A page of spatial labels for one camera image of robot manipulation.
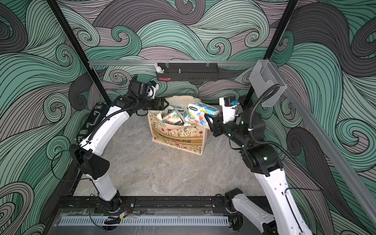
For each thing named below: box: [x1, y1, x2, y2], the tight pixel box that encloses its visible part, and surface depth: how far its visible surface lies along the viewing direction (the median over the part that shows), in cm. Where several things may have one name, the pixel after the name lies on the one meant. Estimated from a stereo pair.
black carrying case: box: [75, 102, 110, 143], surface depth 84 cm
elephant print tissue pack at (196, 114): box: [188, 102, 220, 131], surface depth 59 cm
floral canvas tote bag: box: [148, 95, 210, 156], surface depth 84 cm
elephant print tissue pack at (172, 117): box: [162, 108, 185, 126], surface depth 83 cm
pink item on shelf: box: [158, 77, 172, 82], surface depth 92 cm
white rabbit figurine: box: [154, 62, 165, 74], surface depth 87 cm
